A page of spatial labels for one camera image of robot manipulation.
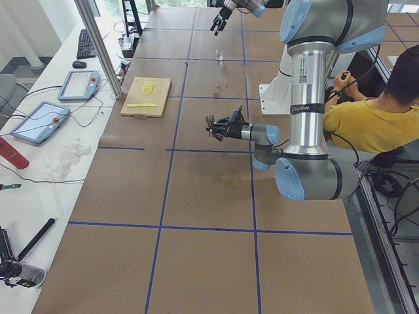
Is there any metal board handle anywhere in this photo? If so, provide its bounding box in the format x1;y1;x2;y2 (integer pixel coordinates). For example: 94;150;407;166
132;114;150;120

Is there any steel double jigger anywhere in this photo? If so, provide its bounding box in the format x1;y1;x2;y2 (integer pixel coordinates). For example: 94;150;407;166
205;114;215;136

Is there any yellow plastic knife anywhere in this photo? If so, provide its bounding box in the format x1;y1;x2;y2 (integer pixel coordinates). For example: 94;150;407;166
127;103;158;108

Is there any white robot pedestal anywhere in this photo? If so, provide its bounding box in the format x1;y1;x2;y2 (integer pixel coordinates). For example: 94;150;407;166
259;45;293;115

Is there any black hand tool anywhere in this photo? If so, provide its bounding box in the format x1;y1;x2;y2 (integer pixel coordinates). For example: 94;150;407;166
1;218;56;262

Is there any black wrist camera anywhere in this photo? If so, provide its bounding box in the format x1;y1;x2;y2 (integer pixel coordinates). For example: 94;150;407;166
230;105;246;128

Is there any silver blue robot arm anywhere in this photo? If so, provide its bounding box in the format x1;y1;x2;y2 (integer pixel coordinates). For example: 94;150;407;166
206;1;388;201
210;0;267;36

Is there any black computer mouse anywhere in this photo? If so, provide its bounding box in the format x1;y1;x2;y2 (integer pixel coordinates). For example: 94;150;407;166
72;60;87;69

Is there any red bottle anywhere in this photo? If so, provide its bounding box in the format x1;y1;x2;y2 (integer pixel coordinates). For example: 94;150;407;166
0;138;29;169

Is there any clear shot glass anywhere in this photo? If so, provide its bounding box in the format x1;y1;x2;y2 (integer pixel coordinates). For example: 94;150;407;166
215;48;224;61

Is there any wooden cutting board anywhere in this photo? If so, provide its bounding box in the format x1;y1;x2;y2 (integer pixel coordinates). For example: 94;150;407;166
120;77;172;118

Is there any black keyboard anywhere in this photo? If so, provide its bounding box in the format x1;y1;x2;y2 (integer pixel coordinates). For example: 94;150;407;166
76;29;96;60

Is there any blue teach pendant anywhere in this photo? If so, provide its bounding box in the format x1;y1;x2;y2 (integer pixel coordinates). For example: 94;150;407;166
10;101;71;145
58;70;100;101

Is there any near blue teach pendant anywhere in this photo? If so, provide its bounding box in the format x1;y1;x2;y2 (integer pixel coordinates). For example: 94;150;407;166
10;101;71;145

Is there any person in yellow shirt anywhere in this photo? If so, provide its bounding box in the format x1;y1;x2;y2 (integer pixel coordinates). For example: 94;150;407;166
323;45;418;153

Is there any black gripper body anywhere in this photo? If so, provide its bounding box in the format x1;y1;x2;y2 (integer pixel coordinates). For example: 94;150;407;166
221;118;244;139
219;0;234;19

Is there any white crumpled cloth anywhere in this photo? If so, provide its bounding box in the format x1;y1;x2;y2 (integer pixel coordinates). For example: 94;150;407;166
43;137;92;181

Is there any black camera cable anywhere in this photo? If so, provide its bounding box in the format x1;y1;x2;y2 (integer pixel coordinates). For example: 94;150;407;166
321;130;365;164

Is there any aluminium frame post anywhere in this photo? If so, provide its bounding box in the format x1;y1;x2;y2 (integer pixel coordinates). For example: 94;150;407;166
74;0;123;99

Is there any far blue teach pendant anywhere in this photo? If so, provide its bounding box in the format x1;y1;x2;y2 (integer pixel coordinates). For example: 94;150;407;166
58;70;100;101

